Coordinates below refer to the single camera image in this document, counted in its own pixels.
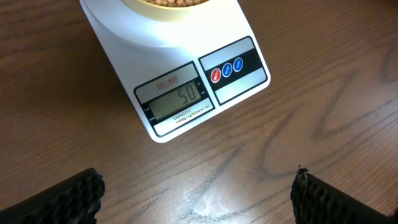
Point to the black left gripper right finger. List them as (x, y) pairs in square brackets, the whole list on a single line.
[(316, 202)]

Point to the soybeans in bowl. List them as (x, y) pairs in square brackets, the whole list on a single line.
[(176, 3)]

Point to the yellow bowl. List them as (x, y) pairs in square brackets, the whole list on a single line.
[(168, 13)]

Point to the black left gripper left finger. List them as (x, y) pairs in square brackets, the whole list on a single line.
[(74, 200)]

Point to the white kitchen scale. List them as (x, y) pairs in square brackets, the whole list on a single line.
[(179, 74)]

